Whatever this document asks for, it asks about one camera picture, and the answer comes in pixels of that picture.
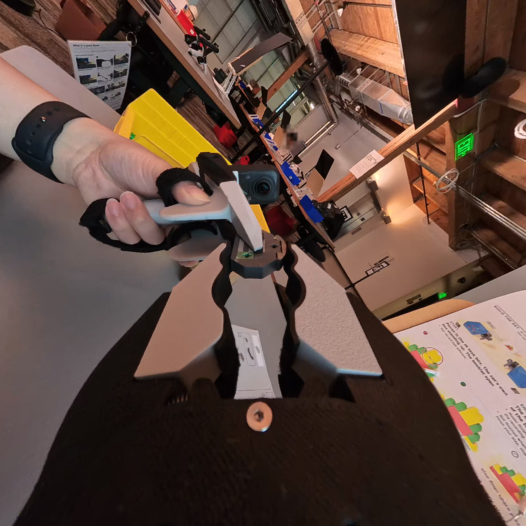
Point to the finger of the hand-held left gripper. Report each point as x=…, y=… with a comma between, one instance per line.
x=242, y=209

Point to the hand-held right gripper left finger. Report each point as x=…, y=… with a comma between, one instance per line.
x=185, y=328

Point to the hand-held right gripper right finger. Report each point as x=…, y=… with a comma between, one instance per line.
x=328, y=328

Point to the grey desk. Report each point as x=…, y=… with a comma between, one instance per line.
x=61, y=287

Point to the person's left hand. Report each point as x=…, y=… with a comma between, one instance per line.
x=107, y=164

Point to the red crate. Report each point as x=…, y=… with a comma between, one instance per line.
x=281, y=222
x=225, y=135

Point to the yellow plastic bin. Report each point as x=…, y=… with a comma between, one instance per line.
x=164, y=127

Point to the row of blue parts bins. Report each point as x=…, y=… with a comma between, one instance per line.
x=310, y=207

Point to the brick instruction booklet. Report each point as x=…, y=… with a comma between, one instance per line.
x=250, y=361

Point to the black white marker tag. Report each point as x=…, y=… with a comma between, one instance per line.
x=346, y=214
x=378, y=266

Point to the cardboard box black flap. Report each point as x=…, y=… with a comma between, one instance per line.
x=322, y=164

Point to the wooden clipboard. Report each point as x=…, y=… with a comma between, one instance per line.
x=423, y=314

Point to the long wooden workbench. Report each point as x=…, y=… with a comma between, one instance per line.
x=185, y=53

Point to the black white device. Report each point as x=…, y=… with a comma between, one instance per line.
x=199, y=47

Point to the black tilted board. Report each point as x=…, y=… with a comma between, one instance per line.
x=263, y=49

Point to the white paper notice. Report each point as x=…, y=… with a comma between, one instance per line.
x=366, y=164

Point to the red box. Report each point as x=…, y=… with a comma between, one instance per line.
x=185, y=21

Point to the printed photo guide sheet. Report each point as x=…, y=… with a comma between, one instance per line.
x=102, y=70

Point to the colourful printed instruction sheet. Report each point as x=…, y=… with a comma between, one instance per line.
x=472, y=370

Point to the black round pendant lamp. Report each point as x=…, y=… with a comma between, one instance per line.
x=332, y=55
x=487, y=76

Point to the wooden beam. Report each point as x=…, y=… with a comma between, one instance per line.
x=394, y=146

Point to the pale grey panel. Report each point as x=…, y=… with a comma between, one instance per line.
x=497, y=285

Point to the black wrist watch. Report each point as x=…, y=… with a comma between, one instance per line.
x=41, y=135

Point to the green exit sign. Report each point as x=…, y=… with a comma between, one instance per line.
x=464, y=146

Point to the black hanging panel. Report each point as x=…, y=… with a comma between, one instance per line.
x=431, y=61

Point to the round metal duct pipe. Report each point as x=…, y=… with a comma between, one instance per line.
x=324, y=94

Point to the metal air duct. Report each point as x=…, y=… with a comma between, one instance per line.
x=378, y=96

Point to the metal ceiling rail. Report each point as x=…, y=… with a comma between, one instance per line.
x=485, y=205

